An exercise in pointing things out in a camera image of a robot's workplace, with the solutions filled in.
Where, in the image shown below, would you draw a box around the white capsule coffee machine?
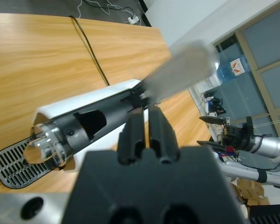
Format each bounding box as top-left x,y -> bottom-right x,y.
0,78 -> 159,190

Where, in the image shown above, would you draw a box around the white power strip cable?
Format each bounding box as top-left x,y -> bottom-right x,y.
77,0 -> 134,20

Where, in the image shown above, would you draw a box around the blue water jug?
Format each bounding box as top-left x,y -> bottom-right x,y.
214,51 -> 251,83

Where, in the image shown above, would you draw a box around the grey coffee machine lever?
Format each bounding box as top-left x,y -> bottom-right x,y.
140,40 -> 217,100

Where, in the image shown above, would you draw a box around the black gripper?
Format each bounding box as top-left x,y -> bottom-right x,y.
197,116 -> 254,153

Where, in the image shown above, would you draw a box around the white power strip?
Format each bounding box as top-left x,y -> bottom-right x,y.
125,14 -> 141,24

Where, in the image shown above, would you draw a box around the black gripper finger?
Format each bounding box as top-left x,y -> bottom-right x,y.
148,106 -> 181,164
118,112 -> 147,165

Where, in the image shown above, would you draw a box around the stacked cardboard boxes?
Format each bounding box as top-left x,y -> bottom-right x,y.
235,179 -> 269,206

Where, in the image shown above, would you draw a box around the black machine power cable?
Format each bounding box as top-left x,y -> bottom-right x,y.
69,15 -> 111,86

